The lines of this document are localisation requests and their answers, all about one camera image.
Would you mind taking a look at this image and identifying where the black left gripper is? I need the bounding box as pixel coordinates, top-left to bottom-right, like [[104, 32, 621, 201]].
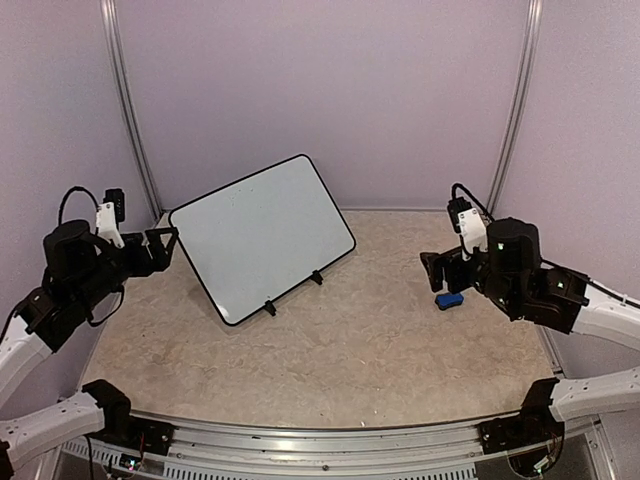
[[75, 226, 178, 311]]

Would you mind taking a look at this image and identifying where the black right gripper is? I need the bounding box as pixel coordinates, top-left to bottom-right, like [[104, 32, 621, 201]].
[[420, 245, 520, 314]]

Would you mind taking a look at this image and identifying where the blue whiteboard eraser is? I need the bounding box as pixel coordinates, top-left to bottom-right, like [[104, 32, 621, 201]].
[[435, 293, 464, 311]]

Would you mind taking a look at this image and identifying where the white whiteboard black frame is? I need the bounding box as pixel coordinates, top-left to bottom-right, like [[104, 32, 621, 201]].
[[168, 154, 357, 326]]

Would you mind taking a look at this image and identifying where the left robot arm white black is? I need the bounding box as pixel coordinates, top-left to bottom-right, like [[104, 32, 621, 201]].
[[1, 220, 179, 479]]

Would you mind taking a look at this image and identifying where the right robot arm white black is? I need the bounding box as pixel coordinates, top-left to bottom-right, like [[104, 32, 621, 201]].
[[420, 212, 639, 444]]

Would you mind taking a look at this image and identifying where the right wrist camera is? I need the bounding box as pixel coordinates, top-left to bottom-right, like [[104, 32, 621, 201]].
[[447, 183, 494, 261]]

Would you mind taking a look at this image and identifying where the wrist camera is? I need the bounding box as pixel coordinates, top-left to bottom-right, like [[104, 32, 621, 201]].
[[447, 183, 494, 261], [96, 188, 126, 249]]

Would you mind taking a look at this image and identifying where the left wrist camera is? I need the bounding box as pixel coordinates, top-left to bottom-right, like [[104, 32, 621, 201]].
[[96, 188, 126, 249]]

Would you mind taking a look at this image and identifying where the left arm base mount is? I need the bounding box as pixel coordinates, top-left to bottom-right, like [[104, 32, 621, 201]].
[[81, 379, 176, 456]]

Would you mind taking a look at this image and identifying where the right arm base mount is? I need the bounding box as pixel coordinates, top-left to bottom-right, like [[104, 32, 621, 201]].
[[477, 378, 565, 455]]

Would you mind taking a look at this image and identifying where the aluminium front rail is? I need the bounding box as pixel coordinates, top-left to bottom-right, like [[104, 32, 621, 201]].
[[37, 417, 618, 479]]

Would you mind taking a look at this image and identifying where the left aluminium frame post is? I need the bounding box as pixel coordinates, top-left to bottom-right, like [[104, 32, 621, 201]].
[[100, 0, 163, 220]]

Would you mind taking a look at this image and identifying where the aluminium frame post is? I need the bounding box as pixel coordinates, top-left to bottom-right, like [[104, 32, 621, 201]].
[[100, 0, 163, 220], [487, 0, 544, 214]]

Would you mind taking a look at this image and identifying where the right aluminium frame post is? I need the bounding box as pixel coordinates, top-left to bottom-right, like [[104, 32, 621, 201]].
[[487, 0, 544, 214]]

